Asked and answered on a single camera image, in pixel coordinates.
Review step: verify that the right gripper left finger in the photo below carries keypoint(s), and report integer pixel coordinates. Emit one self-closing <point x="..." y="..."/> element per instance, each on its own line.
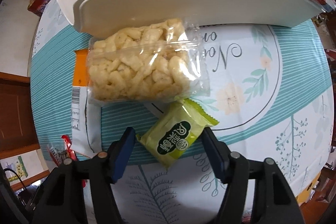
<point x="60" y="198"/>

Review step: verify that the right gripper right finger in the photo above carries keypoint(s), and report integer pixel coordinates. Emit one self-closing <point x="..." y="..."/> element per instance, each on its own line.
<point x="273" y="200"/>

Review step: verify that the green pastry packet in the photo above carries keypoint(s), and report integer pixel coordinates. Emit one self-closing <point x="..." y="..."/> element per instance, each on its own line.
<point x="176" y="131"/>

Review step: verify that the clear bag rice puffs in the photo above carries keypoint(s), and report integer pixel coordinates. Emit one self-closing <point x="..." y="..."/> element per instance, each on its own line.
<point x="161" y="62"/>

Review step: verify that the red edged dark candy packet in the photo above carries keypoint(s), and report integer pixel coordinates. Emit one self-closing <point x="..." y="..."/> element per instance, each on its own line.
<point x="59" y="153"/>

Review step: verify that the orange white snack packet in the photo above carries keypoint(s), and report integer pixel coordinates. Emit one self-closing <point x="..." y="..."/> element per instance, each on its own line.
<point x="85" y="116"/>

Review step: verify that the brown wooden door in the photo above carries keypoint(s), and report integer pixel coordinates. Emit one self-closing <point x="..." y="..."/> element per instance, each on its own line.
<point x="18" y="133"/>

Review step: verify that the teal leaf pattern tablecloth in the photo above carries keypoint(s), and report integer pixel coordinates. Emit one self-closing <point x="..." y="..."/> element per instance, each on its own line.
<point x="271" y="93"/>

